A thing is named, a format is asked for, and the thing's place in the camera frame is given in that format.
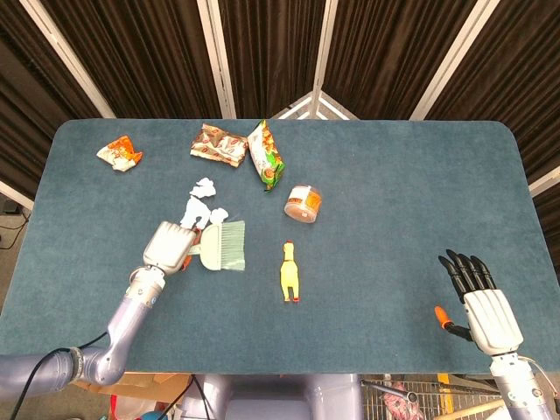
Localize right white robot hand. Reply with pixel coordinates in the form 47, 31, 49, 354
433, 248, 525, 356

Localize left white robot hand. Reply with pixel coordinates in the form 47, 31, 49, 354
142, 220, 203, 276

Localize white paper pieces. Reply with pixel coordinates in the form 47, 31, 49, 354
178, 195, 210, 229

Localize mint green hand brush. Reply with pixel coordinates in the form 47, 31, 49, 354
187, 220, 247, 272

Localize wooden stick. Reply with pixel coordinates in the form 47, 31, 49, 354
441, 398, 504, 420

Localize orange white snack wrapper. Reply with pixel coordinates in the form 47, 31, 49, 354
95, 135, 144, 172

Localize brown red snack bag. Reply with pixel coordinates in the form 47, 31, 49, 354
189, 122, 249, 168

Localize yellow rubber chicken toy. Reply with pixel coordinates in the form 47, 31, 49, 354
279, 240, 302, 304

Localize pink red cloth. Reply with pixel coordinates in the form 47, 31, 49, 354
380, 380, 424, 420

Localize green white snack bag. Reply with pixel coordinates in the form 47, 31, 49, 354
247, 118, 285, 193

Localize blue felt table cover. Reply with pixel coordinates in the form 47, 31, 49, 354
0, 118, 560, 375

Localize clear jar of rubber bands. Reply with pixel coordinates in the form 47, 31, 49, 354
283, 185, 324, 225

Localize brown cardboard box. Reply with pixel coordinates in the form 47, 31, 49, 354
72, 372, 193, 403

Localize red plastic bag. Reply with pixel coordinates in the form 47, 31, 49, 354
108, 393, 145, 420

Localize lavender robot torso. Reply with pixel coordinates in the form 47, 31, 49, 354
181, 374, 364, 420

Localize dark brown pleated curtain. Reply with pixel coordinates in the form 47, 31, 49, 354
0, 0, 560, 211

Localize metal wire cart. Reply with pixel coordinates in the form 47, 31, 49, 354
360, 374, 504, 420

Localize white screen frame bar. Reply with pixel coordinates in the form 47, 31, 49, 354
0, 179, 35, 211
528, 165, 560, 198

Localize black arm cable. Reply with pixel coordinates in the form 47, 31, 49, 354
8, 331, 109, 420

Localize white screen frame post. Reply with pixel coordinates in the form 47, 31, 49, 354
409, 0, 502, 121
196, 0, 237, 119
19, 0, 117, 119
308, 0, 340, 116

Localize white screen base frame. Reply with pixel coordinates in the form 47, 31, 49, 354
270, 89, 360, 121

